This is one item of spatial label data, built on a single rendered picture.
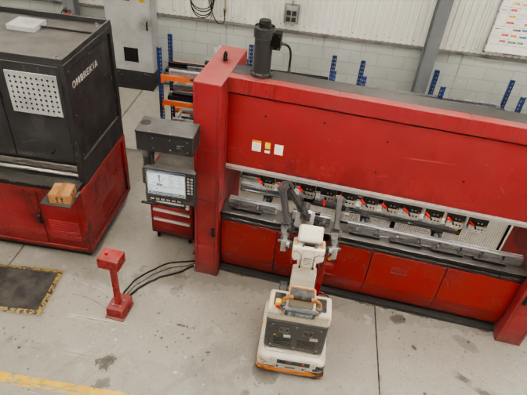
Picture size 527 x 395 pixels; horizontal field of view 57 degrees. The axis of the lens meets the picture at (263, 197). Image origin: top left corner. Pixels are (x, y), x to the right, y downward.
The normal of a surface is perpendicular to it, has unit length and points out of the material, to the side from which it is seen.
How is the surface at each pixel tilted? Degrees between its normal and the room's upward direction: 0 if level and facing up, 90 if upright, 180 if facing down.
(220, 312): 0
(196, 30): 90
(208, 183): 90
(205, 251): 90
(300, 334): 90
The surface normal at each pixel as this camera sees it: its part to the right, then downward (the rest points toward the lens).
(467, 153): -0.22, 0.59
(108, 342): 0.08, -0.78
